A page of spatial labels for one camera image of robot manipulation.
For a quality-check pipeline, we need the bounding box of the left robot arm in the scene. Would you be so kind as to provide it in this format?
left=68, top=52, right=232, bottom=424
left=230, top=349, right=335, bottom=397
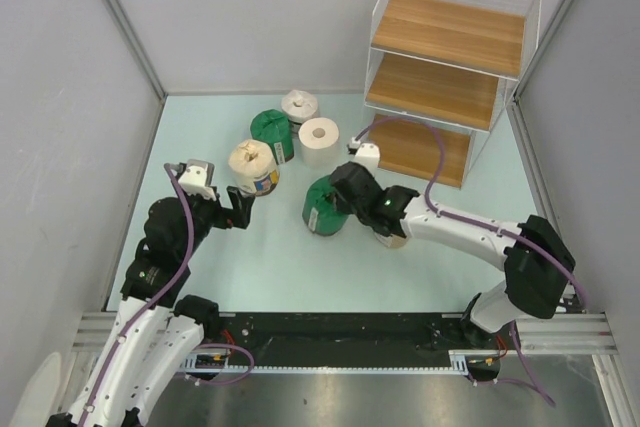
left=47, top=187, right=255, bottom=426

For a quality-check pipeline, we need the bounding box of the brown wrapped paper roll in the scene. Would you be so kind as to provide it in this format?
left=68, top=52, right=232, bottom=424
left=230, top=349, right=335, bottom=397
left=377, top=234, right=408, bottom=249

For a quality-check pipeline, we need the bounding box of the white wire wooden shelf rack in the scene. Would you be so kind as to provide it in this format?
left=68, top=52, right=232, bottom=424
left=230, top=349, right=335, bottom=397
left=364, top=0, right=541, bottom=188

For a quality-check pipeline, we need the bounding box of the cream cartoon roll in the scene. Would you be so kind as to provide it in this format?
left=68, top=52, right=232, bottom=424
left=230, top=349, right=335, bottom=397
left=228, top=139, right=279, bottom=196

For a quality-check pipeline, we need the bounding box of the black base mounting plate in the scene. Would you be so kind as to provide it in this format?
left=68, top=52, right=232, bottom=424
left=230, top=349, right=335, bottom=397
left=205, top=312, right=498, bottom=357

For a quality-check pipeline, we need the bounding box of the white slotted cable duct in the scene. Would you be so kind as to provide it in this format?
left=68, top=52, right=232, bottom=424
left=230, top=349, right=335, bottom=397
left=178, top=349, right=500, bottom=376

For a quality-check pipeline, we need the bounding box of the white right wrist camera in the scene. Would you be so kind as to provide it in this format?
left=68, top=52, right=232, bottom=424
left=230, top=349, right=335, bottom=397
left=347, top=137, right=381, bottom=175

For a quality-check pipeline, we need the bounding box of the unwrapped white paper roll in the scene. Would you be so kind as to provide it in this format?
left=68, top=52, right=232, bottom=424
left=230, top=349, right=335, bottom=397
left=298, top=117, right=340, bottom=168

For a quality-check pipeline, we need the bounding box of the white wrapped paper roll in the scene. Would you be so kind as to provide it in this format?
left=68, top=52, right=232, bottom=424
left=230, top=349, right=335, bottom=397
left=281, top=90, right=320, bottom=128

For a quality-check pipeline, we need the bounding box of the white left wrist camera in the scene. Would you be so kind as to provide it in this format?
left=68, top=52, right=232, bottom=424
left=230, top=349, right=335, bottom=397
left=169, top=159, right=217, bottom=200

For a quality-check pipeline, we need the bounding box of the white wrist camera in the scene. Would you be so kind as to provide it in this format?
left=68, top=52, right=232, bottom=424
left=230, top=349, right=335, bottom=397
left=347, top=137, right=381, bottom=175
left=169, top=159, right=217, bottom=200

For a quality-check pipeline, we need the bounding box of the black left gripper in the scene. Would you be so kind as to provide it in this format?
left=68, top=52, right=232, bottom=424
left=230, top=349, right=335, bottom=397
left=173, top=175, right=254, bottom=259

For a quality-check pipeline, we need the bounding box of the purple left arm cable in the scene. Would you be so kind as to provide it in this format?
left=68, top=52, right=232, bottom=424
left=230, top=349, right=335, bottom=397
left=69, top=162, right=255, bottom=427

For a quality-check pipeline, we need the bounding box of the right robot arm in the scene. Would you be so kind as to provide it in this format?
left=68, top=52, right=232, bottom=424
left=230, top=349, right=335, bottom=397
left=329, top=162, right=576, bottom=348

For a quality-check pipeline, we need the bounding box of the green paper roll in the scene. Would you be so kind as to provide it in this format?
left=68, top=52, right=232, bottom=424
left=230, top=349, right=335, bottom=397
left=302, top=175, right=348, bottom=237

